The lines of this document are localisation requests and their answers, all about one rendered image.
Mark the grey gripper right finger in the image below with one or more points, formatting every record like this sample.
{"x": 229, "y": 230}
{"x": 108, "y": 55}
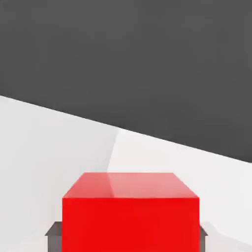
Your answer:
{"x": 203, "y": 239}

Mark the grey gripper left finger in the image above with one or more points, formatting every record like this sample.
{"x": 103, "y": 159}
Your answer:
{"x": 55, "y": 236}

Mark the small red cube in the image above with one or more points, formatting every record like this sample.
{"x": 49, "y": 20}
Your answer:
{"x": 130, "y": 220}

